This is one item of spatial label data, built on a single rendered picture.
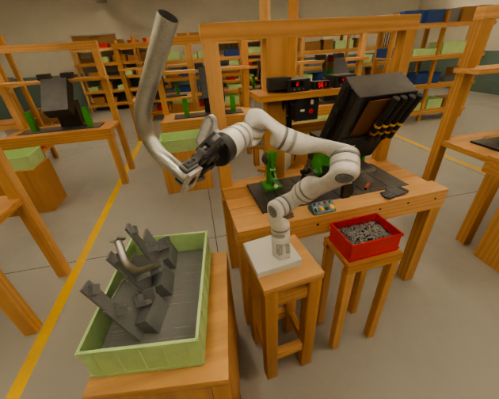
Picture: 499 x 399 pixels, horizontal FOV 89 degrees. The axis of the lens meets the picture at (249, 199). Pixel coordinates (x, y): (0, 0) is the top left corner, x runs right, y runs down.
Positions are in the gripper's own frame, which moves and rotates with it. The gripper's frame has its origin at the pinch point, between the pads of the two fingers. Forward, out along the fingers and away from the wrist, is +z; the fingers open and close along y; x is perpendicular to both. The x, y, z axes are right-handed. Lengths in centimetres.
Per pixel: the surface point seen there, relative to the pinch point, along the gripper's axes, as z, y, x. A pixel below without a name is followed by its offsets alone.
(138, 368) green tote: 15, 82, -17
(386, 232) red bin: -97, 38, -81
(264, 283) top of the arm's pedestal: -38, 65, -40
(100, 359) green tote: 20, 80, -5
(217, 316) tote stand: -17, 78, -31
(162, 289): -13, 82, -4
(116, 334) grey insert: 10, 89, -2
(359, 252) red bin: -76, 45, -71
